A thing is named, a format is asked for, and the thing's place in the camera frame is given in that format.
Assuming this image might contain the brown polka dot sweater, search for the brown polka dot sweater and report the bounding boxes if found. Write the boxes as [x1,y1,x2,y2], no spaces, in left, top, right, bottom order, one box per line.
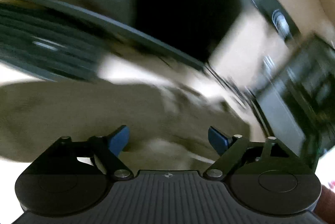
[1,81,250,172]

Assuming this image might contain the black wall power strip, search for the black wall power strip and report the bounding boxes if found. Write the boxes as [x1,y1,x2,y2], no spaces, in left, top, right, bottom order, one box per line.
[251,0,300,42]

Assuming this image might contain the white glass-sided computer case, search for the white glass-sided computer case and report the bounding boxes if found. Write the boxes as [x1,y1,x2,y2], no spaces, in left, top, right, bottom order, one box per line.
[254,34,334,170]

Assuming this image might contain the black keyboard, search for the black keyboard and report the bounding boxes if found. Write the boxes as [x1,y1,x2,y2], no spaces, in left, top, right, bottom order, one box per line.
[1,3,104,81]

